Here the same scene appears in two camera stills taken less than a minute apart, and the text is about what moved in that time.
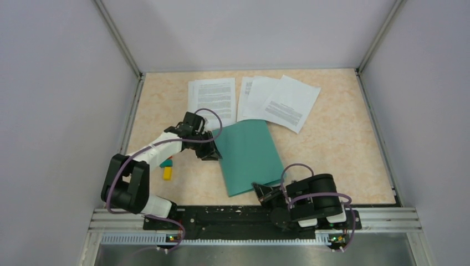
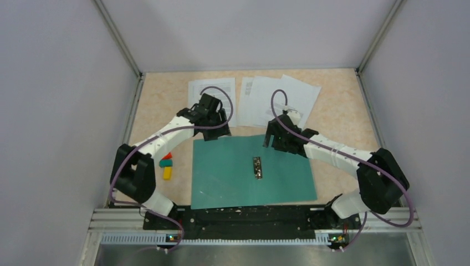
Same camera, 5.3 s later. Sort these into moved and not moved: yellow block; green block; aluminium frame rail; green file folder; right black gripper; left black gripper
Moved: right black gripper; green file folder; left black gripper
Not moved: aluminium frame rail; green block; yellow block
